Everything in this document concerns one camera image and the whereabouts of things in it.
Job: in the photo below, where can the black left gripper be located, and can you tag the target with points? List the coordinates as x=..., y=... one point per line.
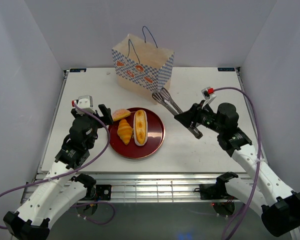
x=106, y=113

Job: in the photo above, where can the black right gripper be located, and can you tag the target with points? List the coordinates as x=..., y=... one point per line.
x=187, y=117

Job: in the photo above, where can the pink sugared bread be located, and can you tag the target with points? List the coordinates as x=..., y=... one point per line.
x=120, y=114

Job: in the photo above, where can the metal serving tongs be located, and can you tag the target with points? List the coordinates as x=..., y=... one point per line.
x=164, y=98

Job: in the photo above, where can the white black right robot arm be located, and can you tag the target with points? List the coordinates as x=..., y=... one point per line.
x=275, y=202

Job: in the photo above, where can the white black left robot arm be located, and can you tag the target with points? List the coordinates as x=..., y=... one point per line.
x=62, y=187

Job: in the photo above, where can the striped croissant bread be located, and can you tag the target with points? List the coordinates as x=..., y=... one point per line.
x=124, y=131

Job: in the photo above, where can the long glazed baguette bread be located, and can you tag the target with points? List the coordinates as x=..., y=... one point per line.
x=140, y=128

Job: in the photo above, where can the checkered paper bag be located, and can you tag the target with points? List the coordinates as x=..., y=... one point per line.
x=141, y=66

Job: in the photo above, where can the red round plate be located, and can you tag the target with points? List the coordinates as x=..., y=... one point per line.
x=155, y=136

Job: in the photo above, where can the left blue table label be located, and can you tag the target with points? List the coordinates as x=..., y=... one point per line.
x=77, y=70

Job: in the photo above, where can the blue table label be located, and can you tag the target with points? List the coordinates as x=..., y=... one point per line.
x=226, y=69
x=77, y=70

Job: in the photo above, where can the right blue table label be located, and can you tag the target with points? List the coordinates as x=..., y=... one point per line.
x=226, y=69

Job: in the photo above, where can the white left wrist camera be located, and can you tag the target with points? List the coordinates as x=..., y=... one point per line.
x=85, y=103

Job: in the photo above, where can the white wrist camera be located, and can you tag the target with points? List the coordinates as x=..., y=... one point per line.
x=209, y=95
x=85, y=103

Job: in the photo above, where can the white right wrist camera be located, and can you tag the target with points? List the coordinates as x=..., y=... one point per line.
x=209, y=95

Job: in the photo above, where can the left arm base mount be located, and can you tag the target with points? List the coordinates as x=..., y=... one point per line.
x=99, y=192

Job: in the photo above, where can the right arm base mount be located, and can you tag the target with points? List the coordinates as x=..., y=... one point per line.
x=215, y=191

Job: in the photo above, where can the aluminium frame rail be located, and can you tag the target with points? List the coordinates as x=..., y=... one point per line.
x=155, y=188

